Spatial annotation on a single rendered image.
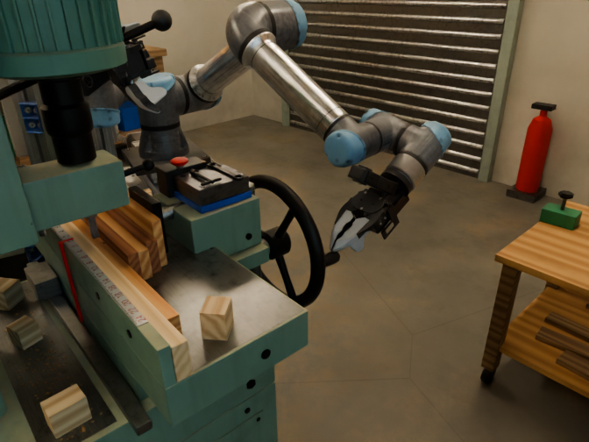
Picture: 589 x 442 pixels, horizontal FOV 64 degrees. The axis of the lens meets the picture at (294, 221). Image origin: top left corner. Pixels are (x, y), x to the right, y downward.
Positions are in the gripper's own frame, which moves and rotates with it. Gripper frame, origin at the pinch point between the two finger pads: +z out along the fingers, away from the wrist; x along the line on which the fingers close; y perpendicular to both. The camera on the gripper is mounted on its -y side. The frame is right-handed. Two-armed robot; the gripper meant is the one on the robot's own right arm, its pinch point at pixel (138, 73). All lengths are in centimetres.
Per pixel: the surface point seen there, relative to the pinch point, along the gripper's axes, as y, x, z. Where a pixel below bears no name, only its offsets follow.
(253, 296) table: -9.8, 24.2, 34.7
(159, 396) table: -27, 22, 40
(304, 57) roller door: 241, 112, -253
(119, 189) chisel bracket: -15.2, 9.4, 15.7
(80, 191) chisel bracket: -20.0, 6.8, 15.7
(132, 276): -20.9, 17.0, 24.8
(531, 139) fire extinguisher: 231, 140, -42
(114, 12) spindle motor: -6.3, -12.3, 17.7
